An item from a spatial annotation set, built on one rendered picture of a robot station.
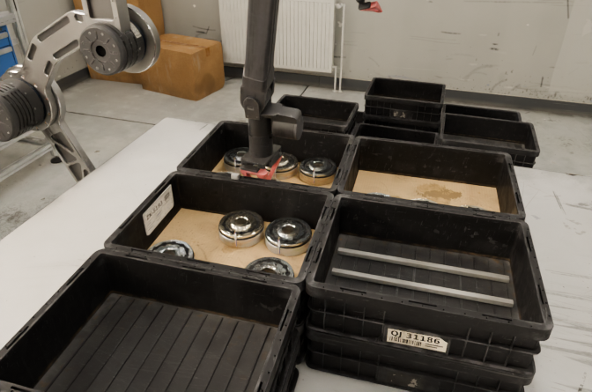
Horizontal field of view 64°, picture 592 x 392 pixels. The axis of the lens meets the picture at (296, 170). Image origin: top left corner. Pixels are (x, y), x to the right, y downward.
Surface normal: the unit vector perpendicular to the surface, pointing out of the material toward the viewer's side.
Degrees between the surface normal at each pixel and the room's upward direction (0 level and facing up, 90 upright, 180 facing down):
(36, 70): 90
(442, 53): 90
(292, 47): 90
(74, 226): 0
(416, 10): 90
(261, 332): 0
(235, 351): 0
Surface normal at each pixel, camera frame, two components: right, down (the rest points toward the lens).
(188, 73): -0.45, 0.45
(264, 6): -0.25, 0.65
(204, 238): 0.00, -0.86
